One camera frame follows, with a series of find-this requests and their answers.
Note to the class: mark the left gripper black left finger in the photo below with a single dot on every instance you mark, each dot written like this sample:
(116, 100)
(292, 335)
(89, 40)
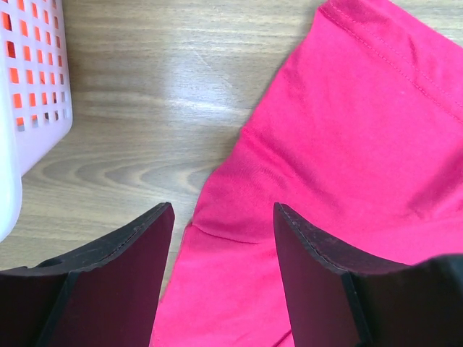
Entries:
(104, 293)

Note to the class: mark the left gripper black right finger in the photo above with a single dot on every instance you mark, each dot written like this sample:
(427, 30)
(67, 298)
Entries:
(339, 295)

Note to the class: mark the magenta red t-shirt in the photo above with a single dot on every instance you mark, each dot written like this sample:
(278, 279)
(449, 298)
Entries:
(360, 132)

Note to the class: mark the white plastic laundry basket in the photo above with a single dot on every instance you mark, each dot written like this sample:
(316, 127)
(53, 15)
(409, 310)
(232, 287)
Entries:
(20, 151)

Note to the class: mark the orange t-shirt in basket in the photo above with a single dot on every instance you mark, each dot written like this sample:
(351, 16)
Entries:
(25, 44)

